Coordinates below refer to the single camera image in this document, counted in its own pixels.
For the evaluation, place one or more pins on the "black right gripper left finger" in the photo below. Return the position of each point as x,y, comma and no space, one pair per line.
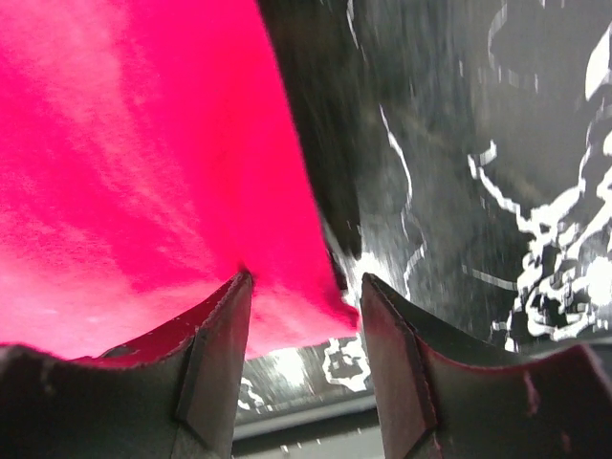
170,393

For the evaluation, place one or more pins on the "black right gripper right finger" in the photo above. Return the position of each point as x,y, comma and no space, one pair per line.
441,393

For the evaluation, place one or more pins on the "pink t shirt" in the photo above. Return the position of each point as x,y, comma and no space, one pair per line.
148,154

